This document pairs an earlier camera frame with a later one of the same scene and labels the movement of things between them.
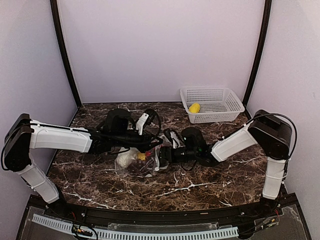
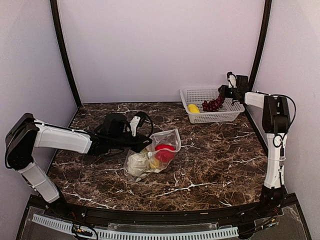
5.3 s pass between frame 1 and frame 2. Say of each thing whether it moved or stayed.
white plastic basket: stayed
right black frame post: stayed
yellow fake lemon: moved
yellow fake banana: moved
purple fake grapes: moved
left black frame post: stayed
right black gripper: moved
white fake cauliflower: moved
